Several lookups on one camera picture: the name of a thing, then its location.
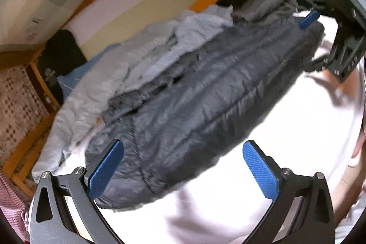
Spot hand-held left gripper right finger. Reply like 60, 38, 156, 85
242, 140, 335, 244

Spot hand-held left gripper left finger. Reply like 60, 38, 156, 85
29, 139, 125, 244

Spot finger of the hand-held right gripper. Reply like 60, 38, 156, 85
297, 10, 322, 31
303, 54, 335, 73

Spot black puffer jacket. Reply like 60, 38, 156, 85
84, 17, 326, 213

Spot person's right forearm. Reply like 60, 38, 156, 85
347, 130, 366, 169

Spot white bed sheet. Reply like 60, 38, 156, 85
57, 12, 363, 244

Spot blue pillow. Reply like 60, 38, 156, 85
56, 42, 121, 96

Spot pink checkered cloth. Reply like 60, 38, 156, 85
0, 170, 30, 241

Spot light grey garment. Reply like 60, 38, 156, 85
31, 8, 238, 184

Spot brown patterned curtain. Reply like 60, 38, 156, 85
0, 64, 49, 167

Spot black hanging bag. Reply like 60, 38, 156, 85
37, 29, 88, 106

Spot wooden bed frame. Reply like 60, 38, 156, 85
0, 0, 358, 199

